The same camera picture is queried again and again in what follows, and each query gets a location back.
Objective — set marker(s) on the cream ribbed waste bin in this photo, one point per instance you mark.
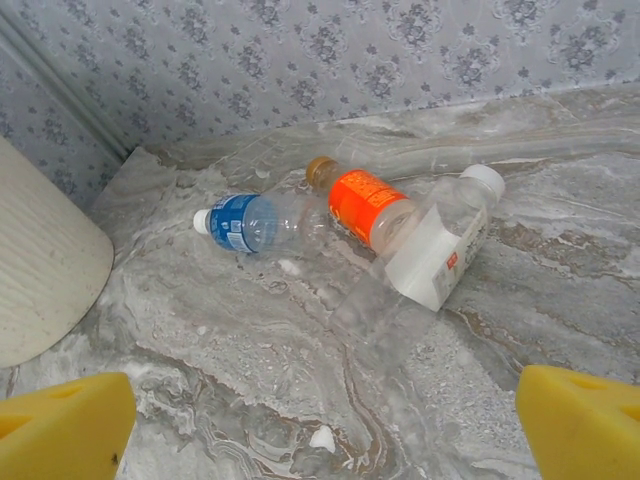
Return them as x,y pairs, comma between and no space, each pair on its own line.
45,275

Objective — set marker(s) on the blue label white cap bottle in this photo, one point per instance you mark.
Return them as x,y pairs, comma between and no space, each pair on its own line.
240,222

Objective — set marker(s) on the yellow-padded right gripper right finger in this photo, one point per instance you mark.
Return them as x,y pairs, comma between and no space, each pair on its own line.
585,430

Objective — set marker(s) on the orange label brown cap bottle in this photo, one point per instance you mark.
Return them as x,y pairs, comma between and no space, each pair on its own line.
365,200

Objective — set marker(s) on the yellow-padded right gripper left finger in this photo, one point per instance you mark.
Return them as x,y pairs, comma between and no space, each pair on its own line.
60,430

